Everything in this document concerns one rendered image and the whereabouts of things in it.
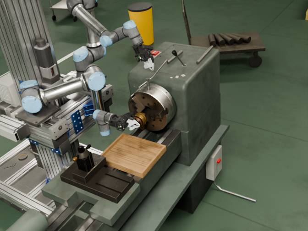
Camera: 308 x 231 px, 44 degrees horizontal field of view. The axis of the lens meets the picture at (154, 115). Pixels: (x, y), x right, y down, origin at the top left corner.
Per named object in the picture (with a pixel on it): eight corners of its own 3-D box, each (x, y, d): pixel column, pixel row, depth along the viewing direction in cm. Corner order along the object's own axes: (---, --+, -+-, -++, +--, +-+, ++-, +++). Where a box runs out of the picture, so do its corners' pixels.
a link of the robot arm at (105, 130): (109, 127, 278) (106, 114, 272) (112, 135, 269) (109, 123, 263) (98, 129, 276) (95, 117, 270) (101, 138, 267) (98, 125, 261)
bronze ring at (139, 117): (136, 108, 257) (129, 116, 251) (148, 112, 253) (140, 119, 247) (138, 120, 263) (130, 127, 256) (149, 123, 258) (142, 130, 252)
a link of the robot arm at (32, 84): (41, 92, 261) (36, 75, 254) (43, 102, 250) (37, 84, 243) (24, 96, 259) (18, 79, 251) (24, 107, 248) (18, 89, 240)
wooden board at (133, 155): (123, 137, 276) (122, 132, 274) (166, 150, 259) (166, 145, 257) (97, 162, 256) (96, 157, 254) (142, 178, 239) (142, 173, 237)
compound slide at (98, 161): (94, 158, 243) (93, 152, 240) (107, 162, 238) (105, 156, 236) (73, 178, 229) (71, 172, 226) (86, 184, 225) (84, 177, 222)
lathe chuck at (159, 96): (137, 118, 284) (132, 81, 265) (174, 129, 269) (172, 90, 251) (130, 124, 278) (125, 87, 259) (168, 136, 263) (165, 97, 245)
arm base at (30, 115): (21, 114, 260) (17, 101, 254) (38, 103, 269) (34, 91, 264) (36, 119, 252) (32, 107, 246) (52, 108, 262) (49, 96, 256)
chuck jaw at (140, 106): (144, 107, 265) (133, 95, 264) (148, 104, 261) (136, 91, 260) (135, 116, 257) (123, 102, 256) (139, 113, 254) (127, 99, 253)
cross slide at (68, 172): (79, 163, 248) (78, 157, 245) (134, 183, 227) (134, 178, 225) (61, 181, 236) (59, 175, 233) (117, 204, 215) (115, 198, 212)
